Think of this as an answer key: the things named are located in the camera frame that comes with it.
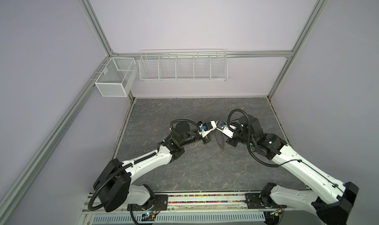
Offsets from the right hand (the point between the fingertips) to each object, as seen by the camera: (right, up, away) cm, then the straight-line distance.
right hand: (223, 128), depth 73 cm
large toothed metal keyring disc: (-2, -5, -3) cm, 6 cm away
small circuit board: (-38, -44, -1) cm, 58 cm away
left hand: (-2, +1, -4) cm, 5 cm away
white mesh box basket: (-68, +32, +29) cm, 81 cm away
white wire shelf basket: (-22, +40, +26) cm, 52 cm away
